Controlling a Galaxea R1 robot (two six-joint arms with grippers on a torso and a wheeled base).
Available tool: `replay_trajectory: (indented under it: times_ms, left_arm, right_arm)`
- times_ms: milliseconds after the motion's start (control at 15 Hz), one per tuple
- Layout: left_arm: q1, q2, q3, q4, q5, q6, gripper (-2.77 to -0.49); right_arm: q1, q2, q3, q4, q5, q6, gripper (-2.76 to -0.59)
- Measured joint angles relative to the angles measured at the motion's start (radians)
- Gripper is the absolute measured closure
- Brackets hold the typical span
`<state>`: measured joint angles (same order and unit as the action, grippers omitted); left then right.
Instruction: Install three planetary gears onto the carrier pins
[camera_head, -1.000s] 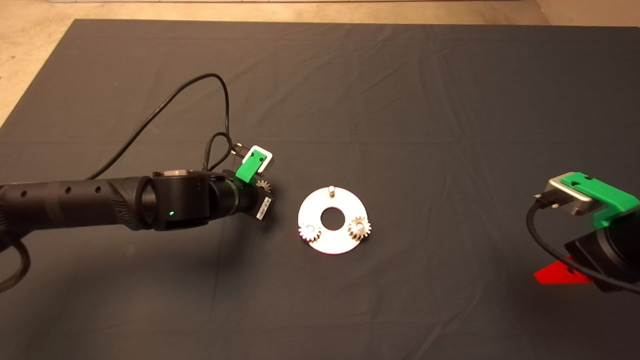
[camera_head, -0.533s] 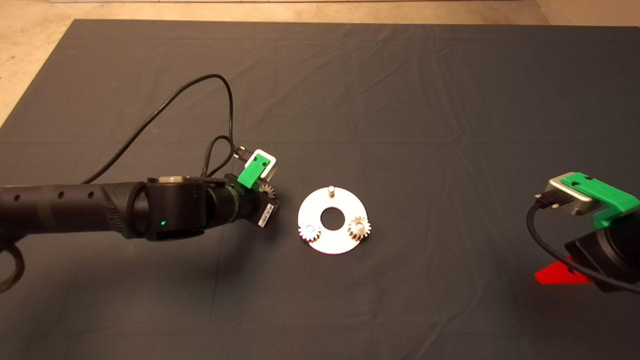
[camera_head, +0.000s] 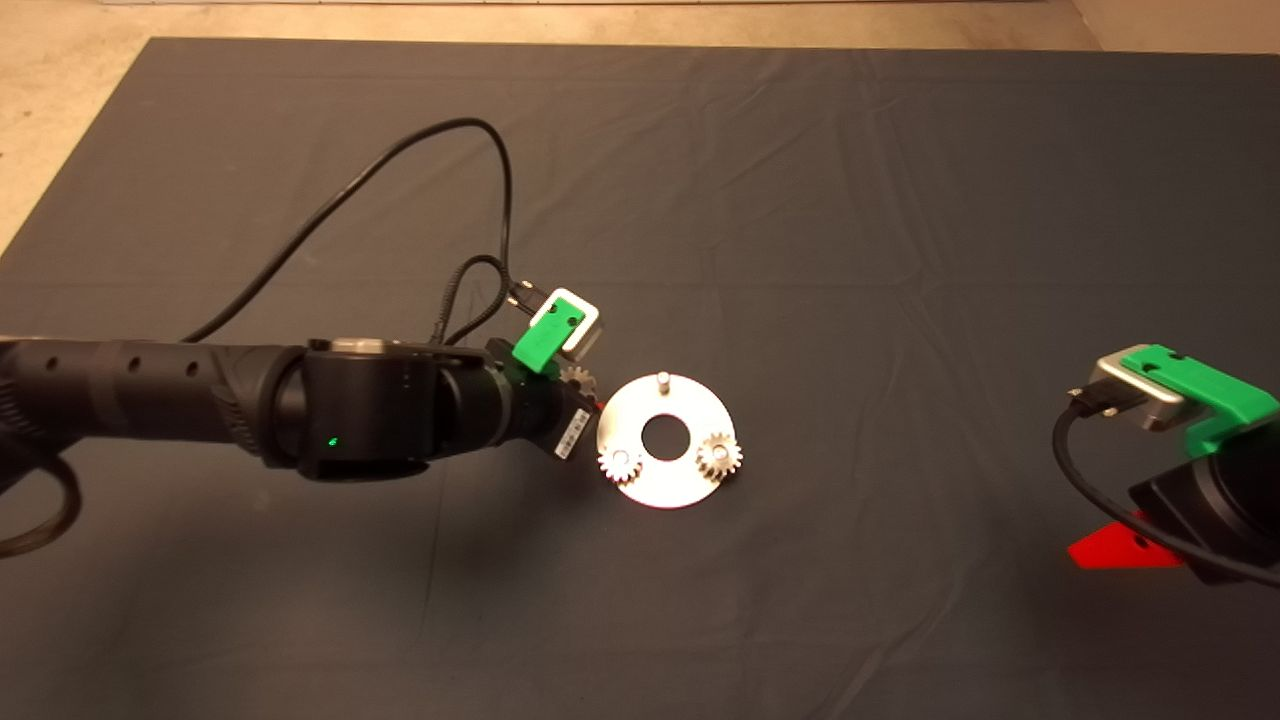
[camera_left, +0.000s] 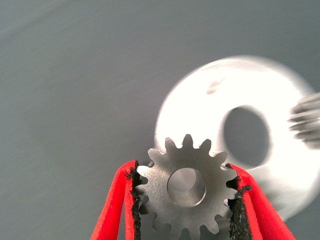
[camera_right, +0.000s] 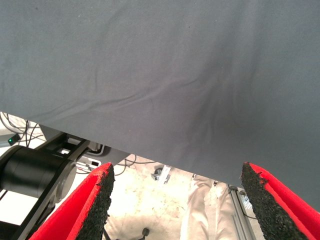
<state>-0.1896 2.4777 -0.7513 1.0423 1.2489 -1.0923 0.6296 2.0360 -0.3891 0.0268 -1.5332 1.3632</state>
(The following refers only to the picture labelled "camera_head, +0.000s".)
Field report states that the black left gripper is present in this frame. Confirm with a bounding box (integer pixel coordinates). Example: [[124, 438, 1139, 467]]
[[515, 376, 600, 462]]

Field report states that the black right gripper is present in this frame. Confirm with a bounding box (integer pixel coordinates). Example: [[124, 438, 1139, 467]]
[[1066, 418, 1280, 589]]

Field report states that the dark grey table cloth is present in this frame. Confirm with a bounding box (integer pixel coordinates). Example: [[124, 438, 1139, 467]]
[[0, 38, 1280, 720]]

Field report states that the green left camera mount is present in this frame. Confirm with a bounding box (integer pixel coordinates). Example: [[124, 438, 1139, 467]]
[[511, 302, 587, 377]]

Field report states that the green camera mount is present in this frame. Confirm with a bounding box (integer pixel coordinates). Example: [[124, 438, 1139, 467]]
[[1119, 343, 1280, 457], [511, 302, 587, 377]]

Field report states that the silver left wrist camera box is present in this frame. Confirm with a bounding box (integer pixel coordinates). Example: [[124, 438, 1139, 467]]
[[534, 287, 602, 360]]

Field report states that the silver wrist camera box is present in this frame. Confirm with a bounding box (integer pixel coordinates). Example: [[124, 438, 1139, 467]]
[[534, 287, 602, 360], [1084, 356, 1207, 434]]

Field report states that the smooth black right camera cable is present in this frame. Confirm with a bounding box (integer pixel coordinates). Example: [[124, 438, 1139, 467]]
[[1051, 384, 1280, 590]]

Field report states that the smooth black camera cable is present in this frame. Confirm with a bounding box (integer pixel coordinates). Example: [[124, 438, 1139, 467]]
[[180, 117, 515, 347], [1051, 384, 1280, 590]]

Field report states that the white round base plate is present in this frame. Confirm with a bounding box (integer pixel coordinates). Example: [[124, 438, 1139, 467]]
[[596, 371, 739, 511]]

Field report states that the black braided cable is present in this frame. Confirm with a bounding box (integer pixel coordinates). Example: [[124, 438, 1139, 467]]
[[431, 254, 522, 347]]

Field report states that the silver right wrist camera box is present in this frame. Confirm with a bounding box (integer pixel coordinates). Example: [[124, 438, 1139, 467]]
[[1084, 356, 1207, 434]]

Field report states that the green right camera mount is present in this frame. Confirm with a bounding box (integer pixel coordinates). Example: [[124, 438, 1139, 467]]
[[1119, 343, 1280, 457]]

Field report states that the smooth black left camera cable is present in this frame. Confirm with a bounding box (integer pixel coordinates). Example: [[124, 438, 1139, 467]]
[[180, 117, 515, 347]]

